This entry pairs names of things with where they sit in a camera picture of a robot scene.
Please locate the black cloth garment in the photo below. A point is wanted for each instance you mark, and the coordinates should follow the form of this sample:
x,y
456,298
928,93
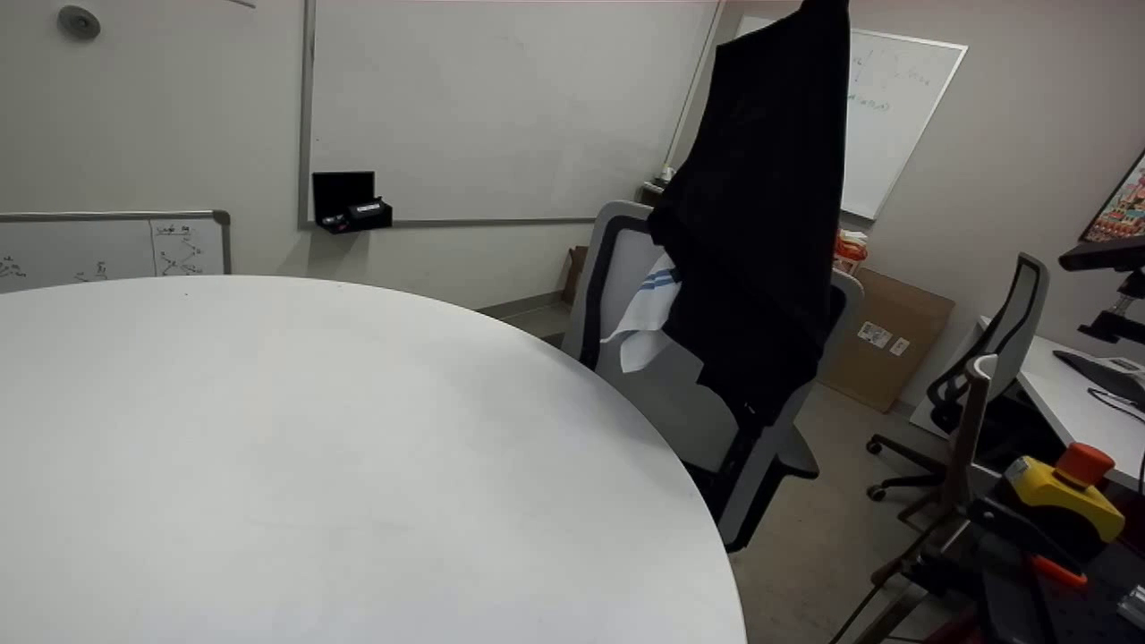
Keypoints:
x,y
762,215

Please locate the orange object on shelf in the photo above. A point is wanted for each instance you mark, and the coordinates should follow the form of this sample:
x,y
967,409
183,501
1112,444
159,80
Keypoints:
x,y
851,248

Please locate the white towel with blue stripes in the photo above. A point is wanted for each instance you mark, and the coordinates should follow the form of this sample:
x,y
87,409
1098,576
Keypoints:
x,y
644,306

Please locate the grey mesh office chair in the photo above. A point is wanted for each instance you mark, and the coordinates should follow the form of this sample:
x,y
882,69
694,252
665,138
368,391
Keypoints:
x,y
665,404

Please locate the black eraser tray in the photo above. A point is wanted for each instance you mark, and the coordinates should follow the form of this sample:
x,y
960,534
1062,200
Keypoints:
x,y
347,200

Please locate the brown cardboard box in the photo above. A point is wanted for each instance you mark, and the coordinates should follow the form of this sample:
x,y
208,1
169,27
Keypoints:
x,y
889,333

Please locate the whiteboard with green writing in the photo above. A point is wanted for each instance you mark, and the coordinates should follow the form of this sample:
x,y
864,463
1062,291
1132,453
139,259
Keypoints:
x,y
897,120

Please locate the black tripod stand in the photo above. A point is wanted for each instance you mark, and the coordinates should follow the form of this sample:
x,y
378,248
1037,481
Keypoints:
x,y
971,429

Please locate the black office chair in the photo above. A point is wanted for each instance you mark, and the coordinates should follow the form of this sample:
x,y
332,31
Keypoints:
x,y
1012,315

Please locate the small whiteboard with sketches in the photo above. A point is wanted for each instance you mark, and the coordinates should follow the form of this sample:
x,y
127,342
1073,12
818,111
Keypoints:
x,y
95,252

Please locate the white desk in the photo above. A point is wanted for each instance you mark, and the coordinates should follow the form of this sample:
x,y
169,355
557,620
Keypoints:
x,y
1068,404

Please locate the yellow emergency stop box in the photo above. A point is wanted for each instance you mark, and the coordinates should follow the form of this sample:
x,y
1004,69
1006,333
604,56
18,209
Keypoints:
x,y
1061,490

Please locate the black keyboard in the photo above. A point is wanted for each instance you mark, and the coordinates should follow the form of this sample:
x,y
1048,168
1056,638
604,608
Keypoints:
x,y
1102,377

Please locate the computer monitor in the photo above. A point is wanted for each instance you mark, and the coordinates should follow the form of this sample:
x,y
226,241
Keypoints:
x,y
1122,221

